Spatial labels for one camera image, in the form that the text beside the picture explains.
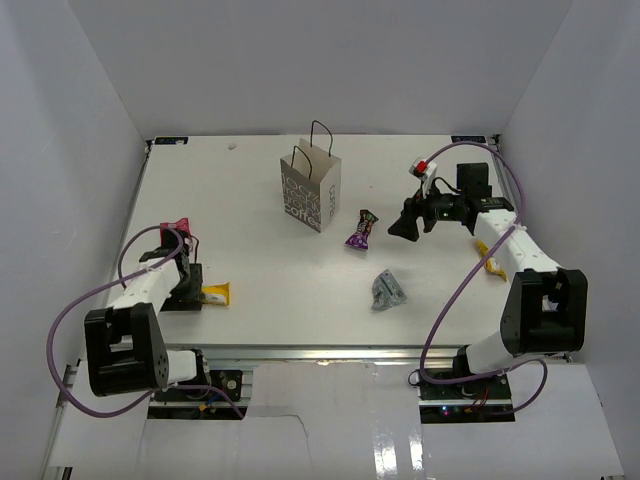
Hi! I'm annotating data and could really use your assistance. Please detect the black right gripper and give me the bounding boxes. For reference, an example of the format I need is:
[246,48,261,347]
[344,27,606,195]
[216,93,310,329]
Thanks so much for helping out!
[389,179,467,242]

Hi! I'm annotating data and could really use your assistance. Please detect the red snack packet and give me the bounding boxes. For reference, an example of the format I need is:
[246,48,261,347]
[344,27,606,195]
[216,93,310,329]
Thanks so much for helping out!
[160,217,192,247]

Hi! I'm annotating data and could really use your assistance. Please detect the purple candy packet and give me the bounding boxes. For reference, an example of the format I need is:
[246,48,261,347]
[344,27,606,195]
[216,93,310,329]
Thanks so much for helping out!
[344,209,379,251]

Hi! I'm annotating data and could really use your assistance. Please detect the yellow snack packet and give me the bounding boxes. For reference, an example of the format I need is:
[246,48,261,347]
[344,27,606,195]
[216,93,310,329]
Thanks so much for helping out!
[200,282,231,306]
[475,240,507,281]

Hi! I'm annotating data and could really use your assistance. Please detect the grey snack packet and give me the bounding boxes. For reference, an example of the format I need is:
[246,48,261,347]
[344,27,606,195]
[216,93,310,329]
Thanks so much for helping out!
[372,269,407,311]

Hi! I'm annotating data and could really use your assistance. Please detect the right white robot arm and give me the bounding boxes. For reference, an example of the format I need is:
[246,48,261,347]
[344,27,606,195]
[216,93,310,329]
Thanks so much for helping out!
[388,159,588,399]

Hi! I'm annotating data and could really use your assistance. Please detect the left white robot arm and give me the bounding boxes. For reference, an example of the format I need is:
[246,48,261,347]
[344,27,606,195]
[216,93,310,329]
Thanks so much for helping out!
[84,224,212,399]

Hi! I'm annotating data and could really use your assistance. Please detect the grey coffee paper bag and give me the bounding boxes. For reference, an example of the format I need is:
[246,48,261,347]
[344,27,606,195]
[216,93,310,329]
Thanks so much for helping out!
[280,120,342,233]

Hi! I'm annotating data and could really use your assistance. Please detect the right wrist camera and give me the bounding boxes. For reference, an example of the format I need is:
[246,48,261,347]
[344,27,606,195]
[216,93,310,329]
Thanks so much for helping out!
[409,157,437,183]

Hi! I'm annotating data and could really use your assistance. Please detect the aluminium front rail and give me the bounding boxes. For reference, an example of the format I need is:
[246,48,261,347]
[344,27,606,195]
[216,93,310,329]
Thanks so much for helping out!
[164,343,566,364]

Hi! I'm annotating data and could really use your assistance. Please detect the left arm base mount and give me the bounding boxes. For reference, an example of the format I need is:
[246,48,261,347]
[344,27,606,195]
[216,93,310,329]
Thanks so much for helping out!
[148,349,247,420]

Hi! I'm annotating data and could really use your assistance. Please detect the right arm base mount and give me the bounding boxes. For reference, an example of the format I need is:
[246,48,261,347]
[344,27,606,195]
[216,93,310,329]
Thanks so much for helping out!
[407,370,515,425]

